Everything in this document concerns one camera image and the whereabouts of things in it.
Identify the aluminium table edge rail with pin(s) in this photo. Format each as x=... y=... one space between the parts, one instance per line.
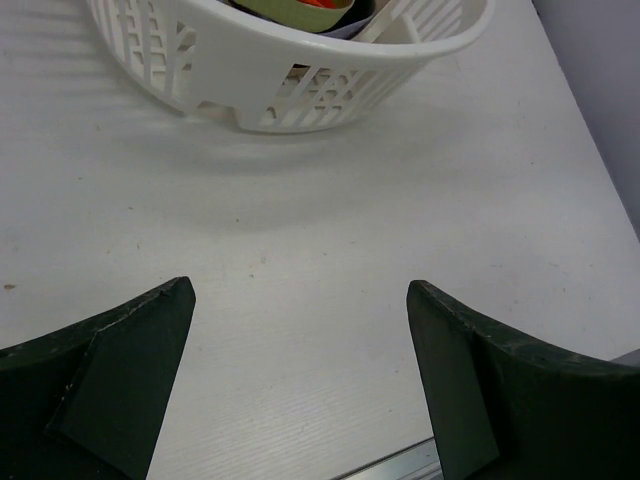
x=419 y=461

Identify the green square panda plate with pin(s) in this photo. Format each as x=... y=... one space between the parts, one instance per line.
x=296 y=14

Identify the orange round plate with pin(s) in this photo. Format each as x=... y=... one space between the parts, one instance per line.
x=327 y=4

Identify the black round plate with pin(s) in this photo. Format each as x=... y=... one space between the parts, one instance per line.
x=360 y=10

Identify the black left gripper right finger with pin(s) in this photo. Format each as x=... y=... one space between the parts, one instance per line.
x=506 y=405

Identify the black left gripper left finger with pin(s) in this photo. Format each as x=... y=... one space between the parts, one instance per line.
x=88 y=401

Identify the purple square panda plate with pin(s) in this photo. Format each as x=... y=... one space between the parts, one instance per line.
x=348 y=31

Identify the white plastic bin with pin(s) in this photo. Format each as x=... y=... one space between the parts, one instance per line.
x=194 y=54

